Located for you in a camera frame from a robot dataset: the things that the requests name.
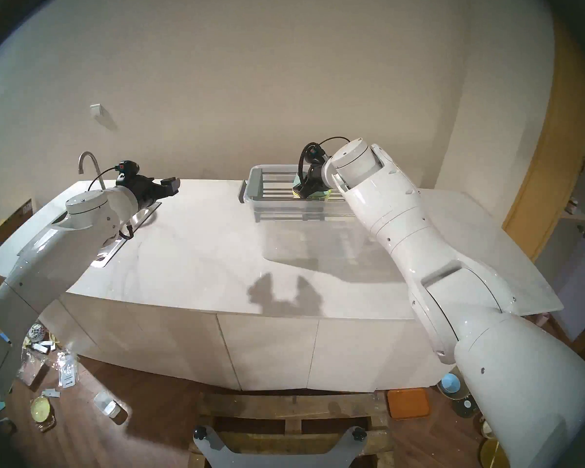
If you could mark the white paper tag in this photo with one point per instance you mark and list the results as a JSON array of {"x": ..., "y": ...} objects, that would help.
[{"x": 51, "y": 393}]

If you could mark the patterned white round ball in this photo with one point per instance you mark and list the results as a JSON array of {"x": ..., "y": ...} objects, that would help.
[{"x": 36, "y": 331}]

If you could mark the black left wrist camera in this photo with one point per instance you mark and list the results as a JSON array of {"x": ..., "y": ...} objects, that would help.
[{"x": 128, "y": 168}]

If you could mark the brown cardboard box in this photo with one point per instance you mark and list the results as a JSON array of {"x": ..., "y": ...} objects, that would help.
[{"x": 5, "y": 228}]

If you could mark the white wall switch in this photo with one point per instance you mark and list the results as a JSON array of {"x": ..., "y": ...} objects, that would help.
[{"x": 96, "y": 111}]

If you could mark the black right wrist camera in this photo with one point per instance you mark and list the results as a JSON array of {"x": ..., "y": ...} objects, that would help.
[{"x": 313, "y": 152}]

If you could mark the mint green plastic bowl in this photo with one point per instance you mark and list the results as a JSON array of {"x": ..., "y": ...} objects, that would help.
[{"x": 296, "y": 182}]

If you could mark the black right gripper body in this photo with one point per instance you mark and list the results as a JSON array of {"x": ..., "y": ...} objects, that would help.
[{"x": 317, "y": 175}]

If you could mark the wooden door frame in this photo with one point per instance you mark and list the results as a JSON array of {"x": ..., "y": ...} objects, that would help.
[{"x": 551, "y": 155}]

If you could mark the small clear jar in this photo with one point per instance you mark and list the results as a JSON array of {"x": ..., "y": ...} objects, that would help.
[{"x": 109, "y": 406}]

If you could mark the orange plastic tray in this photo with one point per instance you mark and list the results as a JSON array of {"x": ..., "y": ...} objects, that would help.
[{"x": 408, "y": 403}]

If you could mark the yellow plastic bowl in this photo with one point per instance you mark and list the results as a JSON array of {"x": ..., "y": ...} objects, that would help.
[{"x": 326, "y": 196}]

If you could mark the steel gooseneck faucet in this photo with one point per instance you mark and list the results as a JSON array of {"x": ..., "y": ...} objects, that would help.
[{"x": 93, "y": 162}]

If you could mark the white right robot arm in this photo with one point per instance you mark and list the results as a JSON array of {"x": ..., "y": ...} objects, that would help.
[{"x": 419, "y": 238}]

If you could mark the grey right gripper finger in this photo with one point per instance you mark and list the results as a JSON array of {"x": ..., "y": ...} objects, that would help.
[
  {"x": 303, "y": 188},
  {"x": 317, "y": 192}
]

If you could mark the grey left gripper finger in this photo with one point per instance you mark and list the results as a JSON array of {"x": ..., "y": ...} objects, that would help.
[
  {"x": 172, "y": 190},
  {"x": 171, "y": 182}
]

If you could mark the pale yellow round dish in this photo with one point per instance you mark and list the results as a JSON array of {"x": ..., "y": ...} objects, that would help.
[{"x": 43, "y": 411}]

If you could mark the golden yellow round plate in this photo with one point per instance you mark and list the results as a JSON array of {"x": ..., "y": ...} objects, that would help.
[{"x": 491, "y": 455}]

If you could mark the stainless steel sink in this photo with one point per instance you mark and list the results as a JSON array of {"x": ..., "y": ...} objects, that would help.
[{"x": 114, "y": 247}]

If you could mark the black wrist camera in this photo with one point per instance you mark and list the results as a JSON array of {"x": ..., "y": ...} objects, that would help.
[
  {"x": 128, "y": 168},
  {"x": 313, "y": 152}
]

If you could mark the grey dish drying rack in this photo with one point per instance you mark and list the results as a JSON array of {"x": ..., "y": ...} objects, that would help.
[{"x": 273, "y": 184}]

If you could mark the small white cup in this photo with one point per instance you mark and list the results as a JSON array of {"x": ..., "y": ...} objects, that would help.
[{"x": 486, "y": 428}]

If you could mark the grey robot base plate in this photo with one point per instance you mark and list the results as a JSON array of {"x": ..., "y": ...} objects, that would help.
[{"x": 273, "y": 459}]

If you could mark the wooden pallet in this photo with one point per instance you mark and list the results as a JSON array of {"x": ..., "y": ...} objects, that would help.
[{"x": 292, "y": 413}]

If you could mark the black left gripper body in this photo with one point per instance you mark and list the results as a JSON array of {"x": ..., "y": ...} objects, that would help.
[{"x": 144, "y": 190}]

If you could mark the clear bag white label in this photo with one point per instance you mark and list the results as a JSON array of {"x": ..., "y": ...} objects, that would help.
[{"x": 67, "y": 370}]

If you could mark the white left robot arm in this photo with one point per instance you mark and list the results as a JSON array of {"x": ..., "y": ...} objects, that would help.
[{"x": 53, "y": 257}]

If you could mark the white counter cabinet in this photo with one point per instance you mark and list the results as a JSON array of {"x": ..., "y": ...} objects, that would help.
[{"x": 273, "y": 355}]

